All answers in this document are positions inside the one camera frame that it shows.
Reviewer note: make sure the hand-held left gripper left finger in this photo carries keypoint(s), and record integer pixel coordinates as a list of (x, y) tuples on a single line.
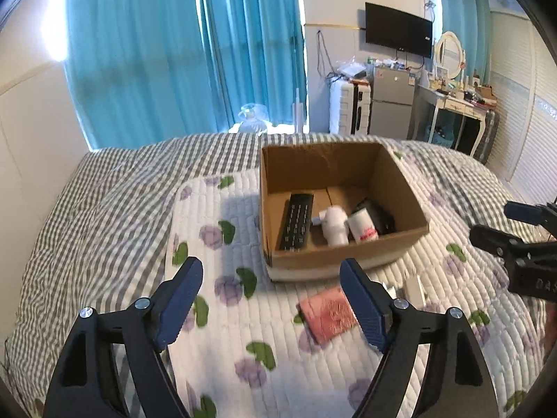
[(180, 300)]

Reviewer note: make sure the black wall television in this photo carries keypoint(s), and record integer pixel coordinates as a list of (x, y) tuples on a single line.
[(398, 29)]

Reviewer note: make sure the clear plastic bag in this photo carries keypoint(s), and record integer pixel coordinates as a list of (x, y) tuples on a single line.
[(253, 118)]

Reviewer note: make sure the wide teal curtain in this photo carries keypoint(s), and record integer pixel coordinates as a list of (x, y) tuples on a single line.
[(143, 52)]

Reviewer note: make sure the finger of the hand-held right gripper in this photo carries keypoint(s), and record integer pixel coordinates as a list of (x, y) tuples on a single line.
[(489, 237), (524, 213)]

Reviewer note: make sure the white dressing table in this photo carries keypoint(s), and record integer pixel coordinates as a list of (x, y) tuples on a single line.
[(468, 106)]

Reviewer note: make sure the silver mini fridge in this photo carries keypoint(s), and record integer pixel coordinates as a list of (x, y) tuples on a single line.
[(394, 100)]

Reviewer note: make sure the teal curtain by wardrobe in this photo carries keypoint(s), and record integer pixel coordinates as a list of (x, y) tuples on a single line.
[(465, 13)]

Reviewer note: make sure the oval white mirror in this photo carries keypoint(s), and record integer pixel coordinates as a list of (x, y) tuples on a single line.
[(450, 54)]

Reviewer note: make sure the bag on suitcase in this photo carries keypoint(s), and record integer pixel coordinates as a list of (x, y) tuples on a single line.
[(352, 69)]

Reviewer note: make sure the black remote control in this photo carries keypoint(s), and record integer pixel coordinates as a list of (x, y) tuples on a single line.
[(296, 222)]

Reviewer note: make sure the black charger block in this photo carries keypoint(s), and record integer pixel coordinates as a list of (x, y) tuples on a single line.
[(378, 215)]

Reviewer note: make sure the blue storage basket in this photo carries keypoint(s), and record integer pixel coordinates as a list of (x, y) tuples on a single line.
[(443, 136)]

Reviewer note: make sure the dark suitcase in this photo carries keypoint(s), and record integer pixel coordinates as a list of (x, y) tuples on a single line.
[(486, 137)]

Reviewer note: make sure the cardboard box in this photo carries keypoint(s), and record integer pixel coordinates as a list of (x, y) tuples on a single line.
[(322, 170)]

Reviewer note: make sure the white plastic bottle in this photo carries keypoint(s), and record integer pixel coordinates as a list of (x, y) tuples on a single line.
[(335, 224)]

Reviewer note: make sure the pink cloth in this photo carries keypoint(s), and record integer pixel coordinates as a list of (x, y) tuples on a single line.
[(328, 315)]

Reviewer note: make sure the white suitcase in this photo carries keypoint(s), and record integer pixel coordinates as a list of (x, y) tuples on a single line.
[(346, 106)]

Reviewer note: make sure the floral quilted mat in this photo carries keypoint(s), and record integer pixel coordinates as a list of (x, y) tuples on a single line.
[(235, 244)]

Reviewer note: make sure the white cup with red label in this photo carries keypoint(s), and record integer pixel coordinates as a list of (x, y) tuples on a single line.
[(363, 226)]

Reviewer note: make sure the small white box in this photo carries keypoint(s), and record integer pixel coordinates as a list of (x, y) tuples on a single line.
[(414, 291)]

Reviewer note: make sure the white louvred wardrobe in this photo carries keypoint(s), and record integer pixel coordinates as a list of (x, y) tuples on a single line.
[(528, 109)]

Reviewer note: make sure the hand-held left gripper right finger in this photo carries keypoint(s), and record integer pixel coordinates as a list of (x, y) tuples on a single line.
[(363, 305)]

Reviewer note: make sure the narrow teal curtain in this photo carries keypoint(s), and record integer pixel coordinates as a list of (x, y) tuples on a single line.
[(252, 39)]

